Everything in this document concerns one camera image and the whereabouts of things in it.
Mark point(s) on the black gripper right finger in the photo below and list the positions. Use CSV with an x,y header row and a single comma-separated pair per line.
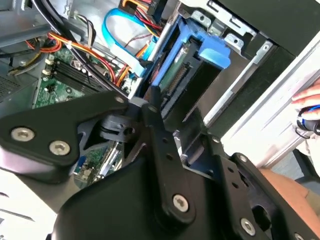
x,y
232,180

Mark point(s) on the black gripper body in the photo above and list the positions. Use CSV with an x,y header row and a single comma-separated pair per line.
x,y
120,200

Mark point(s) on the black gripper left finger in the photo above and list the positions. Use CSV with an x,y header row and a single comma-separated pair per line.
x,y
50,125

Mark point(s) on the hard disk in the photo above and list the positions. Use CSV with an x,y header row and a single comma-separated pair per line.
x,y
215,50

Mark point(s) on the person's hand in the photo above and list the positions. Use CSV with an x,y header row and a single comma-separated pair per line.
x,y
310,96

